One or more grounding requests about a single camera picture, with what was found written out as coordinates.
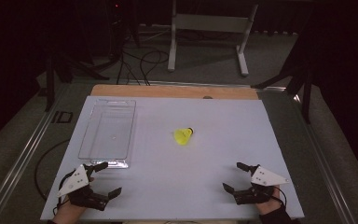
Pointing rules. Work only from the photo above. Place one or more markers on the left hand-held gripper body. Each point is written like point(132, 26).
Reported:
point(76, 180)

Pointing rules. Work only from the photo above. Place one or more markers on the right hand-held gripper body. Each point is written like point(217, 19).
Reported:
point(265, 178)

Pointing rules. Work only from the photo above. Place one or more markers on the clear plastic container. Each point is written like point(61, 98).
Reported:
point(108, 132)

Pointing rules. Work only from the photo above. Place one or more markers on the yellow shuttlecock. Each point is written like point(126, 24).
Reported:
point(183, 136)

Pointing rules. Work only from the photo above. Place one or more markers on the person's right hand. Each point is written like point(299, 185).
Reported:
point(268, 206)

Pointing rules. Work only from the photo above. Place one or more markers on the person's left hand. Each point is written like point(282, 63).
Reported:
point(68, 212)

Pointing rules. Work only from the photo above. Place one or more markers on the black tripod stand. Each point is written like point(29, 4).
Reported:
point(306, 93)
point(50, 84)

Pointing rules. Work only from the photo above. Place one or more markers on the white metal stand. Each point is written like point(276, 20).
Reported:
point(209, 23)

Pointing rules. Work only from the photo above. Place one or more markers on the aluminium floor rail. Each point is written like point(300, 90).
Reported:
point(329, 168)
point(18, 161)

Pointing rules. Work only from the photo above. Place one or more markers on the black floor bracket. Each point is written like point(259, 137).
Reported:
point(62, 117)

